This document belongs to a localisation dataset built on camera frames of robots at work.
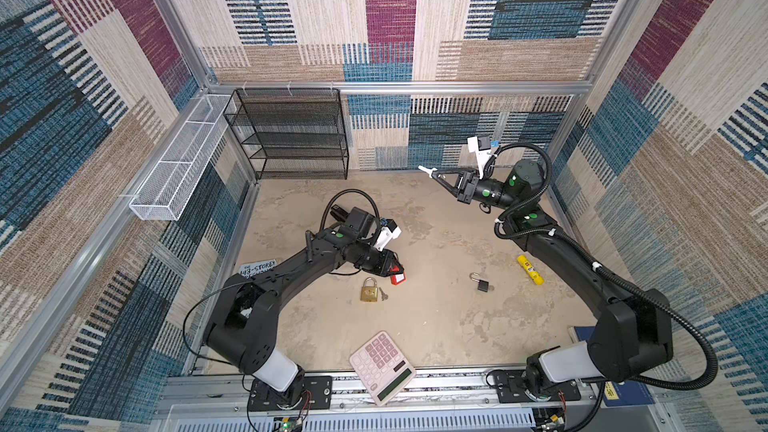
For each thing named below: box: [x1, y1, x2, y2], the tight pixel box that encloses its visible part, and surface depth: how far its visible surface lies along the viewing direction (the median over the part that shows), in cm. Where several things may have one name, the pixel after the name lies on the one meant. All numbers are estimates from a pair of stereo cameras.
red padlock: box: [390, 273, 406, 285], surface depth 82 cm
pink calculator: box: [349, 331, 417, 406], surface depth 77 cm
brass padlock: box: [360, 276, 379, 303], surface depth 90 cm
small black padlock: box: [469, 272, 489, 293], surface depth 93 cm
